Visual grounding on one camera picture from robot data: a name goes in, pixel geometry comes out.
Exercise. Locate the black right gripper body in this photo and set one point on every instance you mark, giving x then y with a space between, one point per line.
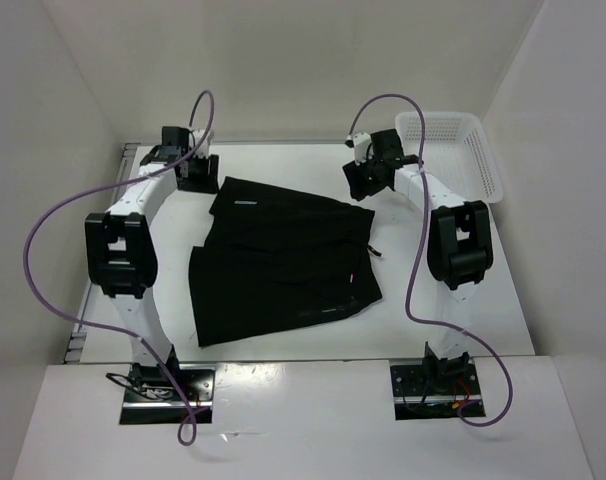
368 176

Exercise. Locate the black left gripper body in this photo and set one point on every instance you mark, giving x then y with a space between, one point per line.
200 180

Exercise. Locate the black sport shorts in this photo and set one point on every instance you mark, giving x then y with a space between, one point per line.
277 260

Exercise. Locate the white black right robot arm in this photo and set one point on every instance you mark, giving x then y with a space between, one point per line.
458 242

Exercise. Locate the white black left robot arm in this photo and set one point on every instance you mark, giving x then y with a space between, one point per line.
122 260

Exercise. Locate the white perforated plastic basket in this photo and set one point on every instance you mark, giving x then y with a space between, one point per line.
455 151

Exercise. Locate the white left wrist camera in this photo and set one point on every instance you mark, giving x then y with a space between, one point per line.
201 142

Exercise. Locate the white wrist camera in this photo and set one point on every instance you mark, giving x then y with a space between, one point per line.
360 143
201 142

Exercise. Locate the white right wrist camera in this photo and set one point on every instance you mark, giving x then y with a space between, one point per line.
360 143

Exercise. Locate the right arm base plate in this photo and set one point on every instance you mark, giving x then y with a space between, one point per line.
415 399

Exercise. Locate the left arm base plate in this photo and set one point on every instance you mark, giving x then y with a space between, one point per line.
151 402

